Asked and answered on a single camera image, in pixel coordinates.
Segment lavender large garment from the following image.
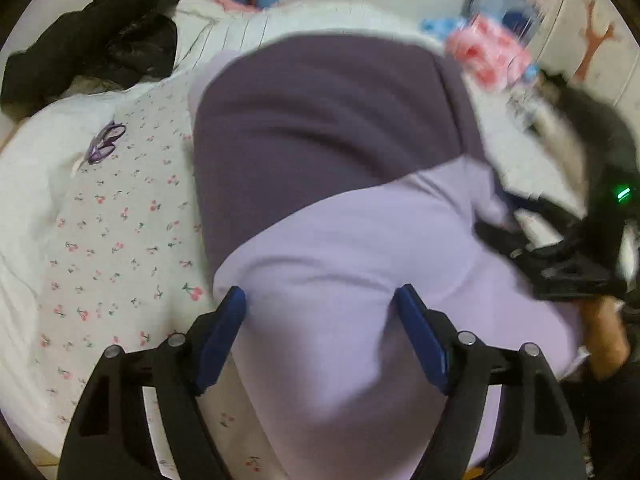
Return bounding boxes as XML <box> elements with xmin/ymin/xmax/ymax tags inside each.
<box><xmin>189</xmin><ymin>35</ymin><xmax>580</xmax><ymax>479</ymax></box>

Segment person right hand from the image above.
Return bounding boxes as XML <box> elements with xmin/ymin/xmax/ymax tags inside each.
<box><xmin>575</xmin><ymin>296</ymin><xmax>630</xmax><ymax>380</ymax></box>

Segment white cherry print bedsheet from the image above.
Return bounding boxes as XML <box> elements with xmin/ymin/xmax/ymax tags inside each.
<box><xmin>31</xmin><ymin>66</ymin><xmax>281</xmax><ymax>480</ymax></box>

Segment pink red checked cloth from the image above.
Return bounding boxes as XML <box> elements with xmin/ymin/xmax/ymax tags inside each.
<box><xmin>445</xmin><ymin>14</ymin><xmax>533</xmax><ymax>91</ymax></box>

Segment pink cartoon curtain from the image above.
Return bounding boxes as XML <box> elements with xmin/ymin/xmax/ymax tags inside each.
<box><xmin>464</xmin><ymin>0</ymin><xmax>639</xmax><ymax>127</ymax></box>

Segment light blue cloth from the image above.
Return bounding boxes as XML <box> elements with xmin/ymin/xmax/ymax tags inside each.
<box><xmin>419</xmin><ymin>16</ymin><xmax>468</xmax><ymax>41</ymax></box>

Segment purple glasses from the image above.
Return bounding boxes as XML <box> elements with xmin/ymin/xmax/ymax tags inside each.
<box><xmin>85</xmin><ymin>120</ymin><xmax>127</xmax><ymax>165</ymax></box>

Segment black jacket pile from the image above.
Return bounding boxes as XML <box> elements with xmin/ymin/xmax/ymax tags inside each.
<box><xmin>1</xmin><ymin>0</ymin><xmax>180</xmax><ymax>120</ymax></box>

